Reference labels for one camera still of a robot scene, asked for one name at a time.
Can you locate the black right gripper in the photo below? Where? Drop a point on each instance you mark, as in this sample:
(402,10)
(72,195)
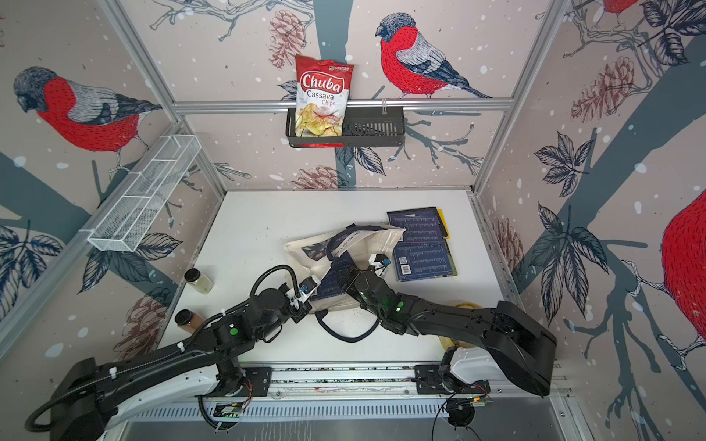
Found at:
(353,278)

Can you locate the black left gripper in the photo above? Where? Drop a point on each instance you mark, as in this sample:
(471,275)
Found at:
(302,312)

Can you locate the cream canvas tote bag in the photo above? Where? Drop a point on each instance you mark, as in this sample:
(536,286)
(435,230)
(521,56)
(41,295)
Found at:
(313,256)

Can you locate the navy thin Chinese book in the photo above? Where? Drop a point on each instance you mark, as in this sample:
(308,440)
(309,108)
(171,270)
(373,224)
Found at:
(420,261)

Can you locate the navy Chinese classics book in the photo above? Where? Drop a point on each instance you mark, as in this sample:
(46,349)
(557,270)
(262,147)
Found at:
(423,225)

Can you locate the navy Chinese poetry book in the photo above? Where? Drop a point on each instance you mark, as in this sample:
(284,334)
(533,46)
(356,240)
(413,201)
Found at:
(331,284)

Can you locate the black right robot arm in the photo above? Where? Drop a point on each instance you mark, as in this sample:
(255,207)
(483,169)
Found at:
(523,349)

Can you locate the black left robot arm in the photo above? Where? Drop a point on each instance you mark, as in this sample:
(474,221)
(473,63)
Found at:
(92,398)

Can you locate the red Chuba cassava chips bag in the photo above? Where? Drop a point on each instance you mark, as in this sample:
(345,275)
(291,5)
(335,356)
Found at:
(323,88)

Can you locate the clear spice jar black lid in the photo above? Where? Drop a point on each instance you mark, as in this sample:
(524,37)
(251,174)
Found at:
(200,282)

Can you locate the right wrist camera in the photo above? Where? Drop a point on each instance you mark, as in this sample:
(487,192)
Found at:
(378,261)

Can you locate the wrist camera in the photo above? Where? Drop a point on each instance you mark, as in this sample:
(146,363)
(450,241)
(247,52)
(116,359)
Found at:
(378,261)
(306,286)

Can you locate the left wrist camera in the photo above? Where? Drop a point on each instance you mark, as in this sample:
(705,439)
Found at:
(306,286)

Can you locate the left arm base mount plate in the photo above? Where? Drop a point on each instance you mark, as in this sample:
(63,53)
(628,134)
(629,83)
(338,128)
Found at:
(242,382)

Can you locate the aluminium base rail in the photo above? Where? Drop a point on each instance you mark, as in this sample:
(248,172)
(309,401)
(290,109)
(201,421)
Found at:
(333,381)

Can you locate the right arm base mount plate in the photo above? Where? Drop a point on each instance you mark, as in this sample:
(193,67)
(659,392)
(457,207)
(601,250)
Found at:
(437,379)

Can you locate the black wall basket shelf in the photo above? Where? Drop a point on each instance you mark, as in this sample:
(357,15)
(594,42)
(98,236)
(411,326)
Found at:
(362,127)

